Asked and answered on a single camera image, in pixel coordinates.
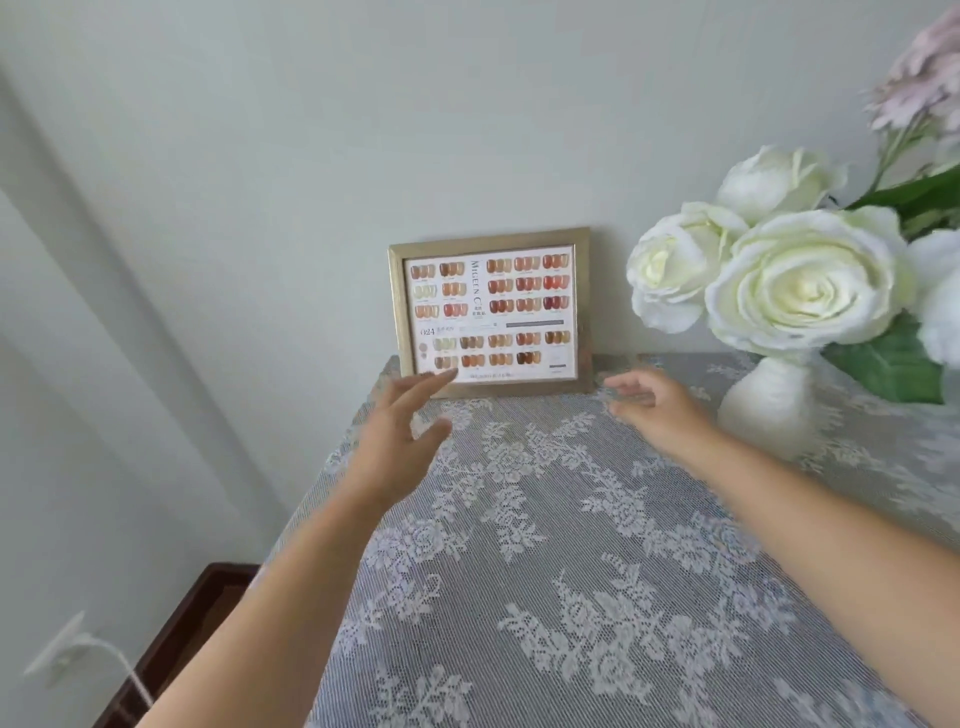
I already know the person's right hand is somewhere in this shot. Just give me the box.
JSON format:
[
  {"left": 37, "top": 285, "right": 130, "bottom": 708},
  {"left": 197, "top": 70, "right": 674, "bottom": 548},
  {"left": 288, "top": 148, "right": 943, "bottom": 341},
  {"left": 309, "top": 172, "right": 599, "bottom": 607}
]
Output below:
[{"left": 600, "top": 366, "right": 726, "bottom": 467}]

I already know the person's left hand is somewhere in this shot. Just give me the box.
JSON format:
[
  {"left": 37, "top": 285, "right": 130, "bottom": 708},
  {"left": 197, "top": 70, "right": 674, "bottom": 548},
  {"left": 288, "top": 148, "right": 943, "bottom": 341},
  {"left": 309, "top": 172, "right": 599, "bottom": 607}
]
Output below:
[{"left": 339, "top": 369, "right": 459, "bottom": 516}]

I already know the person's left forearm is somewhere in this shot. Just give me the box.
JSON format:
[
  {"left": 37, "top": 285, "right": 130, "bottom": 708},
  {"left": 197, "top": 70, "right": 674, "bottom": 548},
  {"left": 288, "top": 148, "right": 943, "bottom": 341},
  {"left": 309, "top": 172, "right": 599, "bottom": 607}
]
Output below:
[{"left": 137, "top": 478, "right": 408, "bottom": 728}]

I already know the person's right forearm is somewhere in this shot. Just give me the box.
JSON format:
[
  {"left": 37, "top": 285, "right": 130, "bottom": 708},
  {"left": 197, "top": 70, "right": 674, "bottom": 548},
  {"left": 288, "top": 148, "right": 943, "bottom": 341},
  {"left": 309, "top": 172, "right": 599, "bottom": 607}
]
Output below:
[{"left": 673, "top": 430, "right": 960, "bottom": 728}]

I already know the gold framed nail colour chart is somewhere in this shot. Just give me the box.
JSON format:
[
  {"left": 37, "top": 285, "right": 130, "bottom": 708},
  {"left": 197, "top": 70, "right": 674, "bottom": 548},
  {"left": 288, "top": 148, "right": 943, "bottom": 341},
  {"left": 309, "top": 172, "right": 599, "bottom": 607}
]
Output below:
[{"left": 387, "top": 227, "right": 595, "bottom": 399}]

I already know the white ceramic vase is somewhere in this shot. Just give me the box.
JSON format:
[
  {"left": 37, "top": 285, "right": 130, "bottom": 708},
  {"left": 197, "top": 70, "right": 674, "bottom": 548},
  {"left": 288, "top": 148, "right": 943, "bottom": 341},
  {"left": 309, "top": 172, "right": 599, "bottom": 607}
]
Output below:
[{"left": 716, "top": 351, "right": 828, "bottom": 463}]

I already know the grey floral lace tablecloth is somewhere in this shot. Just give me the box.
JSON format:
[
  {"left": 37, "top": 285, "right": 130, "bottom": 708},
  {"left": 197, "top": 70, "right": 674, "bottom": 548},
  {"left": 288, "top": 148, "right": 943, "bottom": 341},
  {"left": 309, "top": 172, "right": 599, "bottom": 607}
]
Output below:
[{"left": 264, "top": 352, "right": 960, "bottom": 728}]

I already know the large white artificial rose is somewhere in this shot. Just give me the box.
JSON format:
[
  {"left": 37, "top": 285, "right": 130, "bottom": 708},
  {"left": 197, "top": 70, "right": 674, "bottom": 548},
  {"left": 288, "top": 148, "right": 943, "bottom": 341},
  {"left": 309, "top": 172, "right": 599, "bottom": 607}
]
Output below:
[{"left": 704, "top": 207, "right": 918, "bottom": 359}]

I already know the green artificial leaf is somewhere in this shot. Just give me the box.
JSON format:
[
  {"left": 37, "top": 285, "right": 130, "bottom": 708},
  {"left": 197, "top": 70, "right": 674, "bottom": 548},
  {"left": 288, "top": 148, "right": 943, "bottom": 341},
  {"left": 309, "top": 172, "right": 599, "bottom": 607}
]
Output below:
[
  {"left": 820, "top": 313, "right": 948, "bottom": 407},
  {"left": 846, "top": 163, "right": 960, "bottom": 240}
]

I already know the dark brown wooden furniture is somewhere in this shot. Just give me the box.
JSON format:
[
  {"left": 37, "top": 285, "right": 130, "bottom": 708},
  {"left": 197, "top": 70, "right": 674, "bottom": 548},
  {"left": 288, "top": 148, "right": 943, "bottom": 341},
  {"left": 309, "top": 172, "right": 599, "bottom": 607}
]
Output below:
[{"left": 93, "top": 562, "right": 261, "bottom": 728}]

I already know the pale pink artificial flower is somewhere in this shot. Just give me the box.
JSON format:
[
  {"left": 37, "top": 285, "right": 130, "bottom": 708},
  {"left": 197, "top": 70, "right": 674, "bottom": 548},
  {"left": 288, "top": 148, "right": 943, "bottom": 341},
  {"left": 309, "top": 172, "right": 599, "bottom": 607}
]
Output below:
[{"left": 866, "top": 6, "right": 960, "bottom": 141}]

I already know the white power cable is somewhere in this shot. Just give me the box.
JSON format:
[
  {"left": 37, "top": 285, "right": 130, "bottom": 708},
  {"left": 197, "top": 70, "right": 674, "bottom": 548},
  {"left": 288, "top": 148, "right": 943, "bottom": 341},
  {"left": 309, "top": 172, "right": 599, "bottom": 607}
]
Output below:
[{"left": 81, "top": 633, "right": 156, "bottom": 708}]

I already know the white wall socket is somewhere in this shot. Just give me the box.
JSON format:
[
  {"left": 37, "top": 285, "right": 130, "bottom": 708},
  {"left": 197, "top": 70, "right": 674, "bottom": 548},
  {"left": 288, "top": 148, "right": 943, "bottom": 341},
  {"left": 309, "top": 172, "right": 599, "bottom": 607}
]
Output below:
[{"left": 21, "top": 610, "right": 108, "bottom": 689}]

